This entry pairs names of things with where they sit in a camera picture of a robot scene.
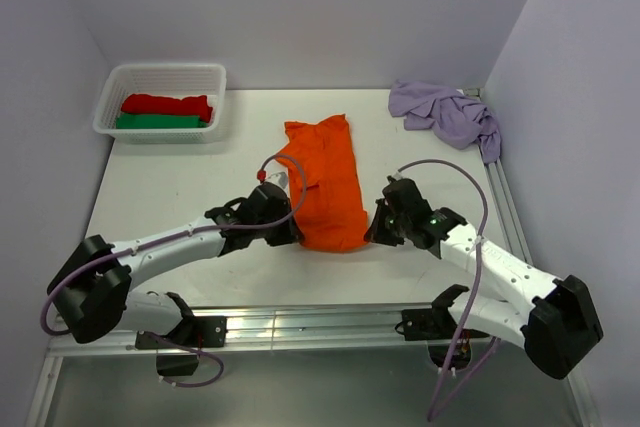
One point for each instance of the white plastic basket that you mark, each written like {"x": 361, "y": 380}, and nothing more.
{"x": 176, "y": 80}

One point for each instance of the red rolled t shirt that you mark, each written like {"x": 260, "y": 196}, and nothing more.
{"x": 152, "y": 104}

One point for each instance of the aluminium rail frame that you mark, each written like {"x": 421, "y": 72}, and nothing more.
{"x": 311, "y": 338}

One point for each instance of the orange t shirt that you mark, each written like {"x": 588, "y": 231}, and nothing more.
{"x": 321, "y": 164}

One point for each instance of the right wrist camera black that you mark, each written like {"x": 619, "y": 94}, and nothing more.
{"x": 404, "y": 198}

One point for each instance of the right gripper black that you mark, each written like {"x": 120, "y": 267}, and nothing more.
{"x": 377, "y": 232}

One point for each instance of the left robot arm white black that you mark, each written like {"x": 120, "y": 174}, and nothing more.
{"x": 97, "y": 289}

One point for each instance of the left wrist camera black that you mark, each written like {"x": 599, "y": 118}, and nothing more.
{"x": 267, "y": 203}

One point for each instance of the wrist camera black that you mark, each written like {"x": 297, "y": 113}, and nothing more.
{"x": 404, "y": 198}
{"x": 267, "y": 203}

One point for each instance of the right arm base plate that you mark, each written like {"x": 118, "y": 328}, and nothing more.
{"x": 426, "y": 324}

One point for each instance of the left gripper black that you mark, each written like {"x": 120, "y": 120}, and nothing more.
{"x": 290, "y": 233}

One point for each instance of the green rolled t shirt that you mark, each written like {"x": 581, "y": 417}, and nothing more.
{"x": 158, "y": 121}

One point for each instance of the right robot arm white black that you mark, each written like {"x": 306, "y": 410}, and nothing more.
{"x": 553, "y": 320}

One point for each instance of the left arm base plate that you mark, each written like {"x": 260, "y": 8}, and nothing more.
{"x": 212, "y": 332}

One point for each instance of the lilac t shirt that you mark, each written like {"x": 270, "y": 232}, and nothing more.
{"x": 458, "y": 120}

